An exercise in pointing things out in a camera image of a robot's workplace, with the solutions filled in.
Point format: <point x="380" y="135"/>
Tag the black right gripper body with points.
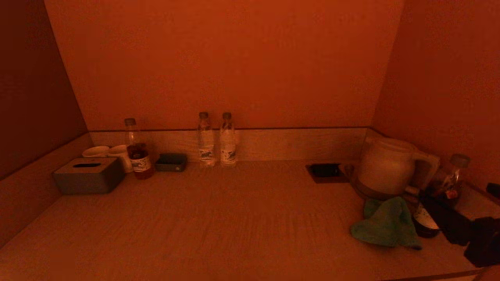
<point x="486" y="240"/>

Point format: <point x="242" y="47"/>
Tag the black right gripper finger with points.
<point x="494" y="190"/>
<point x="445" y="218"/>

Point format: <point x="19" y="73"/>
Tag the green microfibre cloth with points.
<point x="386" y="226"/>

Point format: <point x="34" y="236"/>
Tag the dark drink bottle white label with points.
<point x="449" y="179"/>

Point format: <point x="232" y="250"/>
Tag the white electric kettle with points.
<point x="384" y="168"/>

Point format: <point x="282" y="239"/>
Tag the black recessed power socket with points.
<point x="325" y="171"/>

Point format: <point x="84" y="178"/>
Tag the clear water bottle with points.
<point x="206" y="148"/>
<point x="227" y="148"/>

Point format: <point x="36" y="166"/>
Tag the small dark rectangular tray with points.
<point x="171" y="162"/>

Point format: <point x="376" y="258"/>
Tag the half-full red tea bottle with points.
<point x="140" y="164"/>

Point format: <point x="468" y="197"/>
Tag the white ceramic cup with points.
<point x="95" y="151"/>
<point x="121" y="153"/>

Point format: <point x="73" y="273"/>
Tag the grey tissue box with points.
<point x="90" y="180"/>

